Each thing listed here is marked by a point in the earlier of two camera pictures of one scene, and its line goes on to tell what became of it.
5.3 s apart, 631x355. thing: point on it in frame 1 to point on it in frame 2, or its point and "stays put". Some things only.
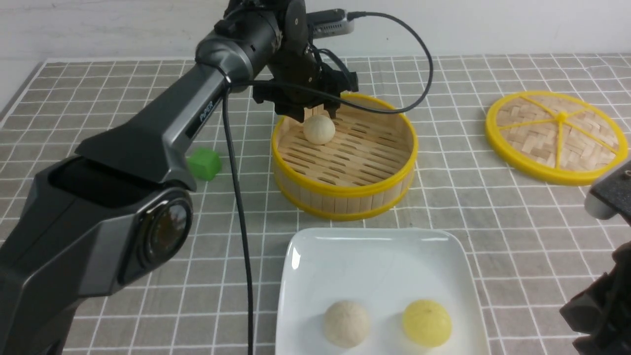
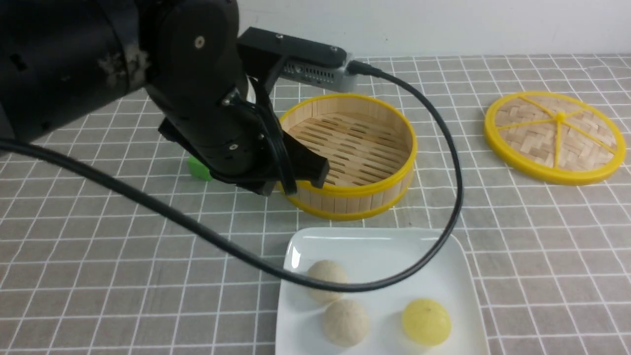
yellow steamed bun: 427,323 stays put
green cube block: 204,163 stays put
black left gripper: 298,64 to 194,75
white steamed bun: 319,129 to 329,270
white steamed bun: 346,324 stays put
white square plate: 385,270 stays put
